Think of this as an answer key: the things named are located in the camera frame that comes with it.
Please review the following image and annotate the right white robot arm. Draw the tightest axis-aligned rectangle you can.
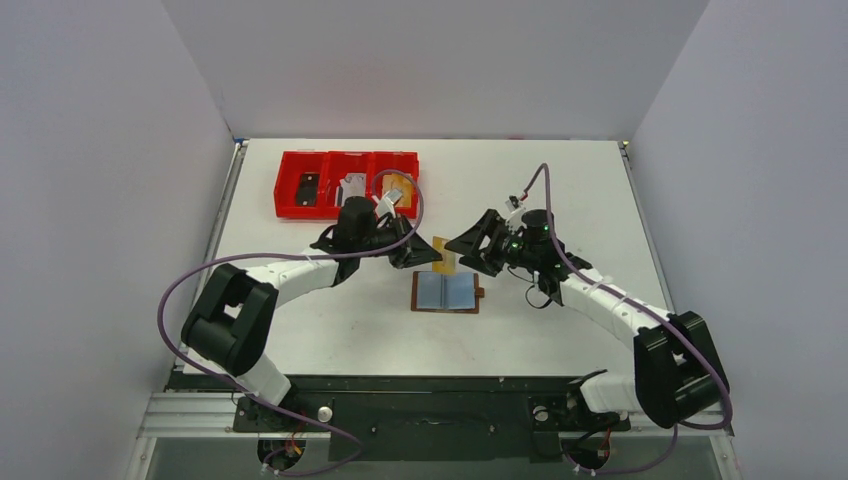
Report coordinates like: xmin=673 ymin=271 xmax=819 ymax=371
xmin=445 ymin=209 xmax=733 ymax=430

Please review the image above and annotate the yellow card holder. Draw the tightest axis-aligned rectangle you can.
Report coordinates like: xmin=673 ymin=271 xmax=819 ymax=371
xmin=381 ymin=173 xmax=415 ymax=208

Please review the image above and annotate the white VIP card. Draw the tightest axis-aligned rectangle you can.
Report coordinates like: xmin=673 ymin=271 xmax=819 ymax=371
xmin=339 ymin=172 xmax=366 ymax=204

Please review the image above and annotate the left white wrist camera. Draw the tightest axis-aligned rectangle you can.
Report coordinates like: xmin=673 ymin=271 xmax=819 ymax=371
xmin=373 ymin=189 xmax=403 ymax=218

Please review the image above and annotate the black card holder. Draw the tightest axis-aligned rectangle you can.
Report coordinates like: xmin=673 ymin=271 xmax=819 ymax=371
xmin=294 ymin=172 xmax=320 ymax=207

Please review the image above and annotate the beige signature card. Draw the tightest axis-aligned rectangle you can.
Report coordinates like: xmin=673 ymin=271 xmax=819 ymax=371
xmin=432 ymin=236 xmax=457 ymax=275

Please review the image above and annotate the aluminium frame rail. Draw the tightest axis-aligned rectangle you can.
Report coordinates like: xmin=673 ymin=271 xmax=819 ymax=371
xmin=137 ymin=392 xmax=291 ymax=439

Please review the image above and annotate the brown leather card holder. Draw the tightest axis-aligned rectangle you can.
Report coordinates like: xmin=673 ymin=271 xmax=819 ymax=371
xmin=410 ymin=271 xmax=486 ymax=314

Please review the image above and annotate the red bin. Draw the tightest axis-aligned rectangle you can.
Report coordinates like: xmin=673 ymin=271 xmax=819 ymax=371
xmin=273 ymin=151 xmax=329 ymax=220
xmin=325 ymin=151 xmax=371 ymax=209
xmin=367 ymin=151 xmax=419 ymax=219

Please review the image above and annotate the red left bin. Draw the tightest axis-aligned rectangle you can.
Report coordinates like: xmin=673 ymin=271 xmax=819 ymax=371
xmin=273 ymin=151 xmax=329 ymax=220

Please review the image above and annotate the red middle bin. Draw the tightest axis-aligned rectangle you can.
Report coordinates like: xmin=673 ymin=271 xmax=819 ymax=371
xmin=325 ymin=151 xmax=371 ymax=209

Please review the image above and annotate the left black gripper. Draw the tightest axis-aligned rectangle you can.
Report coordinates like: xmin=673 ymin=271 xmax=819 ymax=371
xmin=356 ymin=213 xmax=442 ymax=270

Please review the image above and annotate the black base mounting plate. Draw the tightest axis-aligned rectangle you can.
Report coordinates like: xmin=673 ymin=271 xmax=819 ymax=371
xmin=165 ymin=374 xmax=664 ymax=464

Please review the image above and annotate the red right bin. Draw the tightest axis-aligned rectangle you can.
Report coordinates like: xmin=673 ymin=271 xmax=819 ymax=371
xmin=367 ymin=151 xmax=419 ymax=219

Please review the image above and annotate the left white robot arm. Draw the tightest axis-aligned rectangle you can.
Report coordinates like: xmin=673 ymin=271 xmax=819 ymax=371
xmin=181 ymin=197 xmax=442 ymax=430

